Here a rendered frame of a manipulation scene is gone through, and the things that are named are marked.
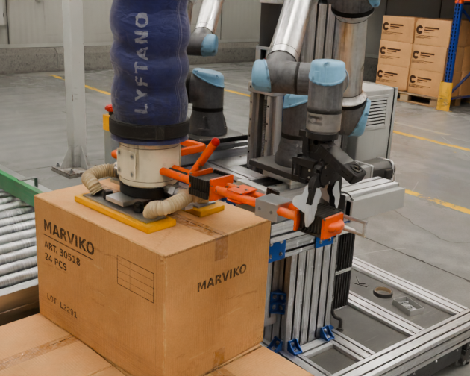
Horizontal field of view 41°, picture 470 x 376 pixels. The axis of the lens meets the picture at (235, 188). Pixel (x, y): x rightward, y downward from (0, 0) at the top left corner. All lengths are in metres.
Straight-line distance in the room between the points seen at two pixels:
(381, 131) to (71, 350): 1.35
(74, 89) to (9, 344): 3.60
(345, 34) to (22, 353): 1.28
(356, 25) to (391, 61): 8.33
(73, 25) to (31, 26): 6.22
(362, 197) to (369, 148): 0.41
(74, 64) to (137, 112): 3.67
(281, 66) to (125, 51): 0.44
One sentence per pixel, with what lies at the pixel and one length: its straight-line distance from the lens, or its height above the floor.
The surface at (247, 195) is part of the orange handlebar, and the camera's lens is 1.56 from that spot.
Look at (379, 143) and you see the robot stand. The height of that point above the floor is 1.02.
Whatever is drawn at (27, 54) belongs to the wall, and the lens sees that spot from 11.41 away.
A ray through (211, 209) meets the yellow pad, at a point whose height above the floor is 0.96.
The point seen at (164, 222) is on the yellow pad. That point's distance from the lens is 1.71.
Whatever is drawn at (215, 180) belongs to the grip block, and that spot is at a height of 1.10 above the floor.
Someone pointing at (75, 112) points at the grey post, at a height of 0.52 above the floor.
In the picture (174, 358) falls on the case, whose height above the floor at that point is 0.65.
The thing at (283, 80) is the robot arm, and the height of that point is 1.37.
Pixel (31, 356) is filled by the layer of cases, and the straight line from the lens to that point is 1.95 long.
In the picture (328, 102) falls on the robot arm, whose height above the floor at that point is 1.35.
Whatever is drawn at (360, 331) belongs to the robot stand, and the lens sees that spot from 2.79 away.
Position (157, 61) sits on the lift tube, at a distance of 1.69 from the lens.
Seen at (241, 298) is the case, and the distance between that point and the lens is 1.83.
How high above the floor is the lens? 1.58
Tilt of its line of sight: 18 degrees down
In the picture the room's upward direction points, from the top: 3 degrees clockwise
